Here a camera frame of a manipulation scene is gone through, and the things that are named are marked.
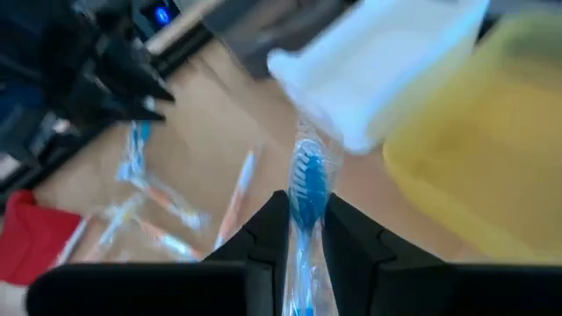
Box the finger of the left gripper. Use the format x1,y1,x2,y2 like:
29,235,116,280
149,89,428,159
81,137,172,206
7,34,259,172
83,87,166,122
103,41,176,103

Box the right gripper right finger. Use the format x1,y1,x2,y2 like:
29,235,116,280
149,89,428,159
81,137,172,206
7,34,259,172
322,192,444,316

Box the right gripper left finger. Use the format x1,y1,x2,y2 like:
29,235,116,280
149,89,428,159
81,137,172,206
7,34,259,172
201,190,292,316

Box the blue white toothbrush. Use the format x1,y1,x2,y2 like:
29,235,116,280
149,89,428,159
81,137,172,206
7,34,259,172
114,120,154,184
280,118,344,316

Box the red cloth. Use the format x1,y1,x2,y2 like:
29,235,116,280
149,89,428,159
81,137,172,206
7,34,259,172
0,190,84,286

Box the yellow plastic bin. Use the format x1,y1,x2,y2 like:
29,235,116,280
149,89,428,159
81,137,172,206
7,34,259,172
381,11,562,265

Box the white plastic bin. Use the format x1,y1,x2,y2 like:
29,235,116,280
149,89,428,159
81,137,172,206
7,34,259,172
266,0,491,155

